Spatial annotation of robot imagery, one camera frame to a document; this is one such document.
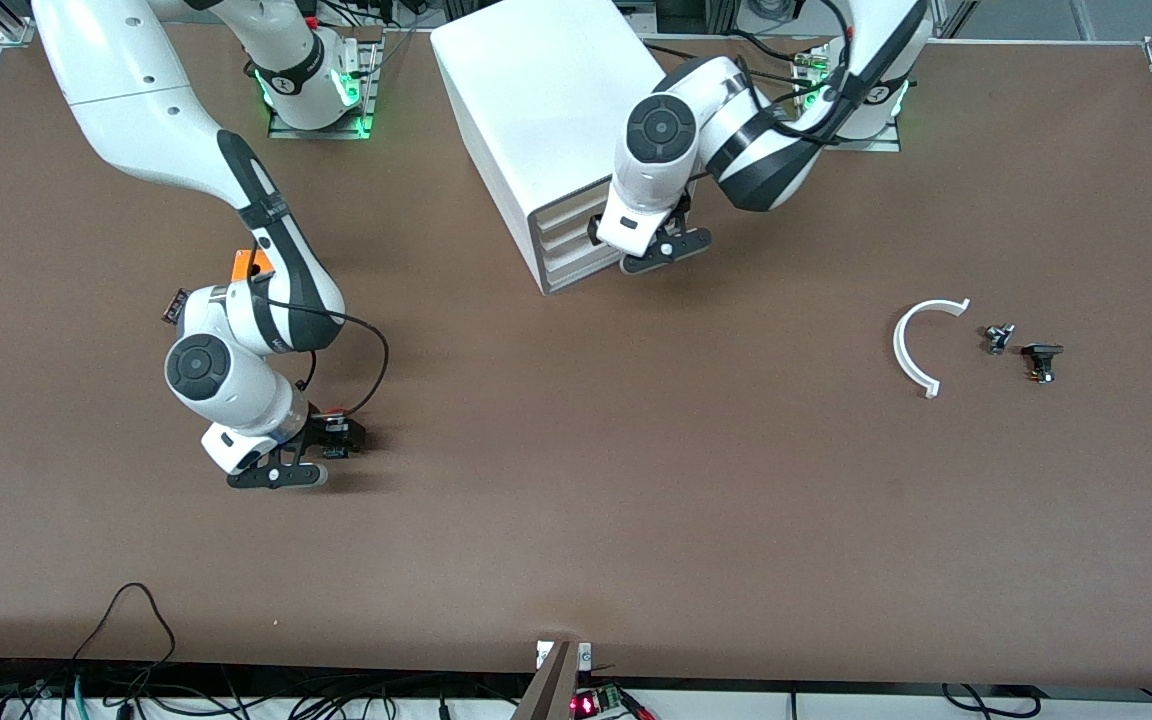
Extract circuit board red light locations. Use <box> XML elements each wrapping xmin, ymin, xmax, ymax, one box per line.
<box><xmin>571</xmin><ymin>685</ymin><xmax>655</xmax><ymax>720</ymax></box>

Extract grey mounting post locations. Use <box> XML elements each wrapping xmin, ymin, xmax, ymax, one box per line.
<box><xmin>511</xmin><ymin>640</ymin><xmax>579</xmax><ymax>720</ymax></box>

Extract white drawer tray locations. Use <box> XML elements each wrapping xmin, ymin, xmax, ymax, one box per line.
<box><xmin>542</xmin><ymin>240</ymin><xmax>627</xmax><ymax>273</ymax></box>
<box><xmin>546</xmin><ymin>255</ymin><xmax>639</xmax><ymax>293</ymax></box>
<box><xmin>539</xmin><ymin>213</ymin><xmax>604</xmax><ymax>251</ymax></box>
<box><xmin>536</xmin><ymin>183</ymin><xmax>612</xmax><ymax>229</ymax></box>

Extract small black switch component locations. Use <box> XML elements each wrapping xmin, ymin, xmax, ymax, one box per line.
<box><xmin>1021</xmin><ymin>343</ymin><xmax>1065</xmax><ymax>385</ymax></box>

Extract white drawer cabinet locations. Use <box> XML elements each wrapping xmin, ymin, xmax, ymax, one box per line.
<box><xmin>430</xmin><ymin>0</ymin><xmax>677</xmax><ymax>296</ymax></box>

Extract orange box with hole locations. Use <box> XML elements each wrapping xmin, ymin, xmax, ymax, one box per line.
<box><xmin>230</xmin><ymin>248</ymin><xmax>277</xmax><ymax>286</ymax></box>

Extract black looped cable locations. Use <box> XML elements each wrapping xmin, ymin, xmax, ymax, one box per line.
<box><xmin>71</xmin><ymin>583</ymin><xmax>177</xmax><ymax>663</ymax></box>

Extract tangled black cables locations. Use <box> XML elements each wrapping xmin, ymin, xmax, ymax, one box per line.
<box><xmin>0</xmin><ymin>655</ymin><xmax>537</xmax><ymax>720</ymax></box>

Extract white curved plastic arc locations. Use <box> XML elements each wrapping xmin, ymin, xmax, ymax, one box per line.
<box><xmin>893</xmin><ymin>298</ymin><xmax>972</xmax><ymax>400</ymax></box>

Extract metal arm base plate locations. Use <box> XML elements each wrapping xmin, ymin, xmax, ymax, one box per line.
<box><xmin>268</xmin><ymin>28</ymin><xmax>379</xmax><ymax>140</ymax></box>
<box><xmin>794</xmin><ymin>45</ymin><xmax>903</xmax><ymax>153</ymax></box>

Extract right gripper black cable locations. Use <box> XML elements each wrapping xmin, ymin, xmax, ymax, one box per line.
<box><xmin>251</xmin><ymin>235</ymin><xmax>391</xmax><ymax>417</ymax></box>

